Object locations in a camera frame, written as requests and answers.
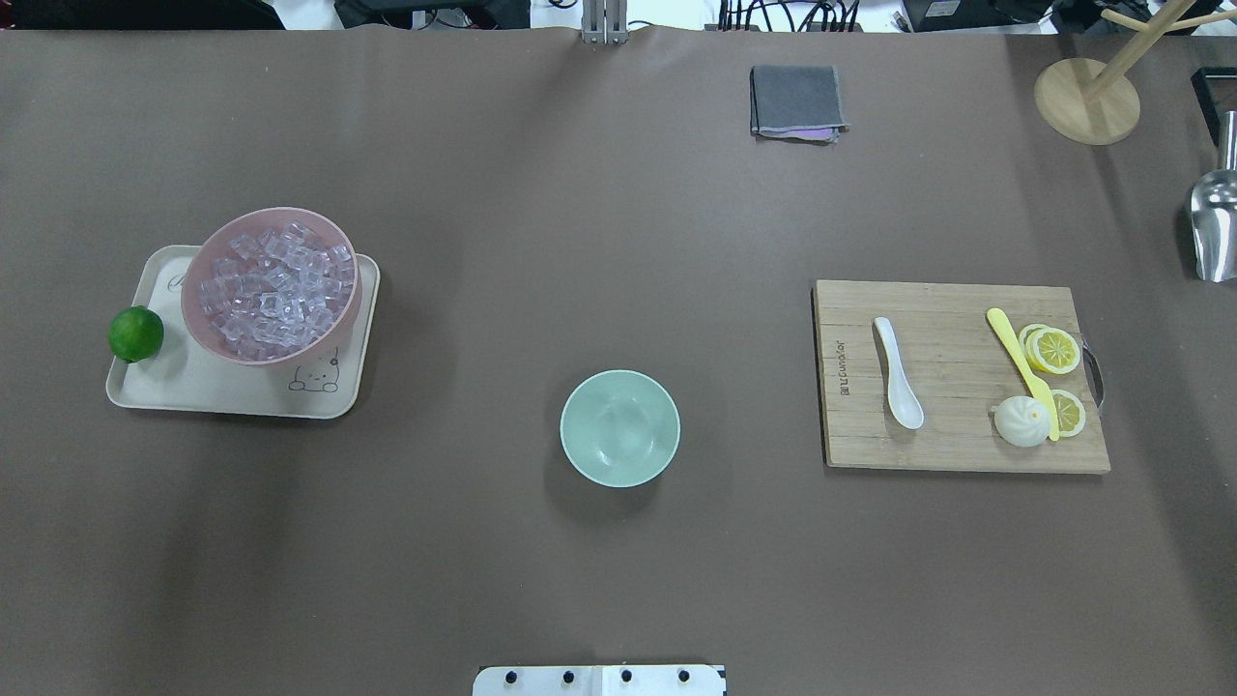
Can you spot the white ceramic spoon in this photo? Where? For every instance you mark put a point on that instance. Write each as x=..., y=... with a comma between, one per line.
x=899, y=395

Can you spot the bamboo cutting board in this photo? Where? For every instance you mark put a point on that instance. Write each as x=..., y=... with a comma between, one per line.
x=955, y=365

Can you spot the mint green bowl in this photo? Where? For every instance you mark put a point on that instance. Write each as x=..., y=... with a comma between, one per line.
x=620, y=428

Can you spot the grey folded cloth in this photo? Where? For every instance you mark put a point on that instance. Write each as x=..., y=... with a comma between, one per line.
x=800, y=103

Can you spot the yellow plastic knife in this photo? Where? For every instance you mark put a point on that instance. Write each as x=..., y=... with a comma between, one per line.
x=1038, y=388

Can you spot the pink bowl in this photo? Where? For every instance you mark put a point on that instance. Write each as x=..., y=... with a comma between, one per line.
x=214, y=246

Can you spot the wooden mug tree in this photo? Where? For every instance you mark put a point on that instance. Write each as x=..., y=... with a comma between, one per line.
x=1093, y=102

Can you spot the beige tray with cartoon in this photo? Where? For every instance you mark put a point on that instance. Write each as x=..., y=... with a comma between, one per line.
x=186, y=377

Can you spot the lemon slice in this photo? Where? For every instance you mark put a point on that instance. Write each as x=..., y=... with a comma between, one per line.
x=1070, y=413
x=1050, y=350

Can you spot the metal ice scoop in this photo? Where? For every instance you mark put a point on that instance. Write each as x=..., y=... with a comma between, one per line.
x=1213, y=211

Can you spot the green lime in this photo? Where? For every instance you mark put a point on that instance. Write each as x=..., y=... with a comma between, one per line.
x=135, y=334

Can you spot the upper lemon slice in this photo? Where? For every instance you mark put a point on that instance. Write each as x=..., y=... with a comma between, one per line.
x=1050, y=350

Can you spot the lower lemon slice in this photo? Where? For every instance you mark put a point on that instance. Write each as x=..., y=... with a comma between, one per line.
x=1070, y=413

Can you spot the aluminium frame post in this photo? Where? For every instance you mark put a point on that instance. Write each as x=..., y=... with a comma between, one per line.
x=604, y=22

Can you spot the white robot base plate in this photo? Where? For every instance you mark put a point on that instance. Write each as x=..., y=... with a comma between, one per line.
x=614, y=679

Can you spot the clear ice cubes pile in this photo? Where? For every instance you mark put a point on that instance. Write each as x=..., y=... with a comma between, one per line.
x=275, y=291

